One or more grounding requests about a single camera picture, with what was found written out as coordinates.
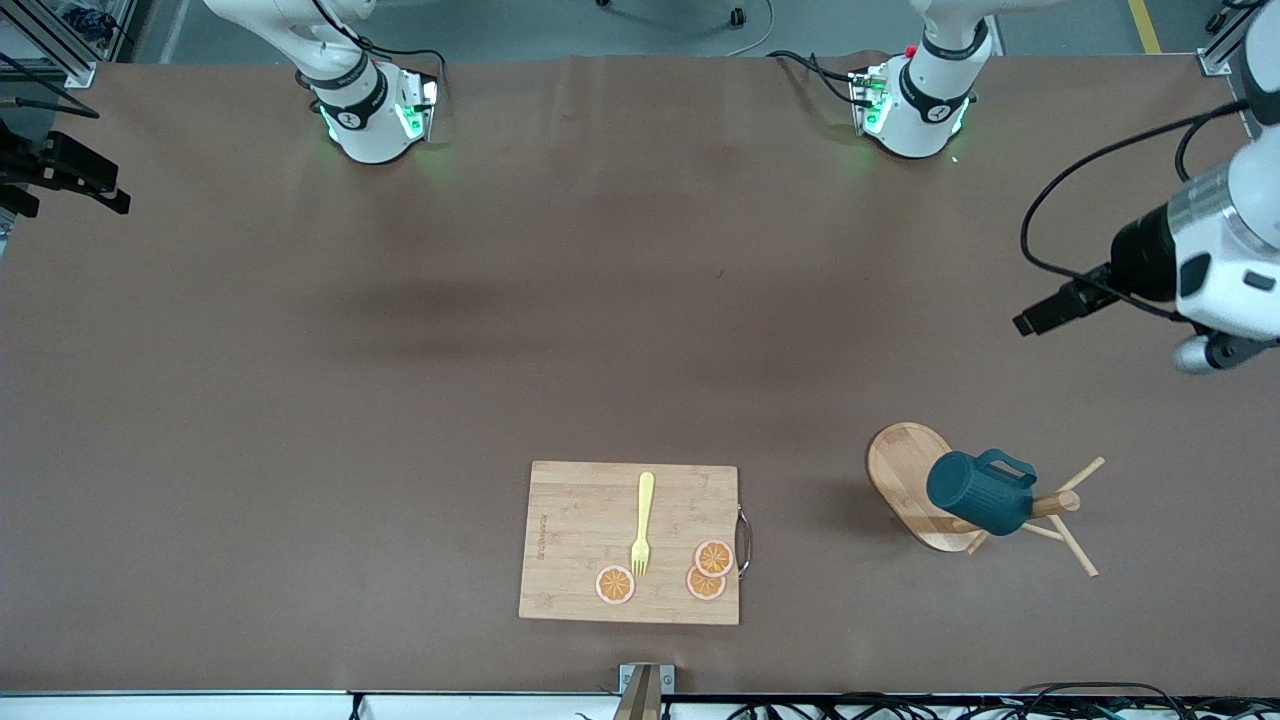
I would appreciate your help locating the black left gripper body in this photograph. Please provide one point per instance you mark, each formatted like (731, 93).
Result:
(1143, 260)

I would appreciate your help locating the teal ribbed cup yellow inside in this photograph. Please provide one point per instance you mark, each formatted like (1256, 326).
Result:
(975, 495)

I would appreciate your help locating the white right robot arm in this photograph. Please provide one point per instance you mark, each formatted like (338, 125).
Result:
(370, 130)

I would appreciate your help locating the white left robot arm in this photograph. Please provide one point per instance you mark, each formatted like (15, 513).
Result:
(925, 120)

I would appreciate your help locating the wooden mug rack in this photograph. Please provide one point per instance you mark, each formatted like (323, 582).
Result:
(898, 470)

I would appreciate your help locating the orange slice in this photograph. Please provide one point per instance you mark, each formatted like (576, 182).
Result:
(714, 557)
(615, 585)
(700, 588)

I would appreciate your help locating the yellow plastic fork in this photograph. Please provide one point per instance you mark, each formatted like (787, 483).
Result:
(645, 500)

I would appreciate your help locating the bamboo cutting board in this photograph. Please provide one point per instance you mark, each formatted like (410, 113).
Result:
(580, 530)

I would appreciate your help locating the aluminium frame structure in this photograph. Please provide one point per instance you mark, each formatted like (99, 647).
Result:
(70, 72)

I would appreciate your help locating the aluminium frame post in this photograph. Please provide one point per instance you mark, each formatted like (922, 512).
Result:
(1215, 60)

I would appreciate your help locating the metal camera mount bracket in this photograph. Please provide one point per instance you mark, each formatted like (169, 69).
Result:
(643, 685)

